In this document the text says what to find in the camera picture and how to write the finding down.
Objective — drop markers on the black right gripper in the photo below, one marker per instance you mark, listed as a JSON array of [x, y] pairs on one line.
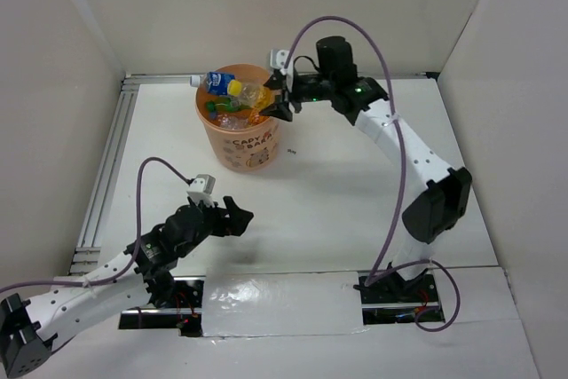
[[280, 110]]

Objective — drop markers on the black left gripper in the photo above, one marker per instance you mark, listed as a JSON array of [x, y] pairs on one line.
[[235, 224]]

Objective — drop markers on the clear bottle yellow cap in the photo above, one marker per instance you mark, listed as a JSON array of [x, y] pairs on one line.
[[253, 95]]

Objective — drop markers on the orange juice bottle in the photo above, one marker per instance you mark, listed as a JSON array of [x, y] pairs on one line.
[[255, 118]]

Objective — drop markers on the green plastic soda bottle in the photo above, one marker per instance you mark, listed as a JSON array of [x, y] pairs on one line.
[[224, 105]]

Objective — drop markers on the clear bottle blue cap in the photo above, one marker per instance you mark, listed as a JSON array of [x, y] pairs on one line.
[[231, 122]]

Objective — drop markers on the clear bottle blue label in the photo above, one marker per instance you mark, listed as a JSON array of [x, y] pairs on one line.
[[214, 83]]

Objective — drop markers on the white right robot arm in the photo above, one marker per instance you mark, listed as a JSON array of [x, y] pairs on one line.
[[435, 194]]

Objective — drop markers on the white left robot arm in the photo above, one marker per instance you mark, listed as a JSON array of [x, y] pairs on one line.
[[34, 329]]

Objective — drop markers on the orange capybara plastic bin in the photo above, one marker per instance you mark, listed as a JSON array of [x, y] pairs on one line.
[[240, 150]]

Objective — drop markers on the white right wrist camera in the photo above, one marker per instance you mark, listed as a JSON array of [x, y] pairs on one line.
[[279, 59]]

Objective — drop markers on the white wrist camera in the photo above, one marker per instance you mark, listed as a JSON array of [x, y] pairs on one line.
[[201, 188], [279, 59]]

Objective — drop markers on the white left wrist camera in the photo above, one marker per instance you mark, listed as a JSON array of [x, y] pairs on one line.
[[201, 188]]

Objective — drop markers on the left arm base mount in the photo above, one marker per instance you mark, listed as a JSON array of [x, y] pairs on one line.
[[182, 313]]

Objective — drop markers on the aluminium frame rail left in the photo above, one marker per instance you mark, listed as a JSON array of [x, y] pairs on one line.
[[90, 237]]

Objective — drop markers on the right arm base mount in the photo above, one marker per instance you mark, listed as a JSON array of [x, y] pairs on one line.
[[392, 300]]

